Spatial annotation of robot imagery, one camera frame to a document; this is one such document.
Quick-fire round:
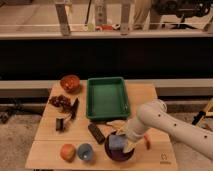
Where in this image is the person in background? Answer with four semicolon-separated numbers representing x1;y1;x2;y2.
133;0;152;29

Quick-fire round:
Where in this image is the black remote control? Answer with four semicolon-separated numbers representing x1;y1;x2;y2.
88;123;105;144

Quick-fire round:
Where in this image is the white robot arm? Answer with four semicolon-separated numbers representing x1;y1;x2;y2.
123;99;213;161

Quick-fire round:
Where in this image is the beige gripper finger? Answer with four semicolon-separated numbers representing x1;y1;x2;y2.
123;140;136;153

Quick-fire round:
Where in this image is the orange carrot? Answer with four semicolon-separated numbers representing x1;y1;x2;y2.
144;134;151;150

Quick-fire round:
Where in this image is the blue sponge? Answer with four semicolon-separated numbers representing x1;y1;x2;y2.
109;135;126;150

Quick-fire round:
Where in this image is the yellow black stand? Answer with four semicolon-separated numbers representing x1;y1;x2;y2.
192;98;213;129

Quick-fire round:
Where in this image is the purple bowl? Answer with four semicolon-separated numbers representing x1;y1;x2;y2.
104;137;134;162

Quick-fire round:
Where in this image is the red-brown bowl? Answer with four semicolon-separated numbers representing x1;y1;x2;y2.
60;75;80;93

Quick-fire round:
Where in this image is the orange red apple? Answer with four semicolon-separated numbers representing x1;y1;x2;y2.
60;144;76;162

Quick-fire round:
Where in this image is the dark grapes bunch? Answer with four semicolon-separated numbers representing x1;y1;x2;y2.
49;95;71;108

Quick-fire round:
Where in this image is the green plastic tray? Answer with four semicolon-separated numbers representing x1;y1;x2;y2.
86;77;130;121

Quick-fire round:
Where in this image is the wooden spatula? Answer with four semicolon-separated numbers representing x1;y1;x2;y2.
107;120;125;130

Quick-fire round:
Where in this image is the small blue cup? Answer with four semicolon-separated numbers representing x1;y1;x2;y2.
77;143;94;161

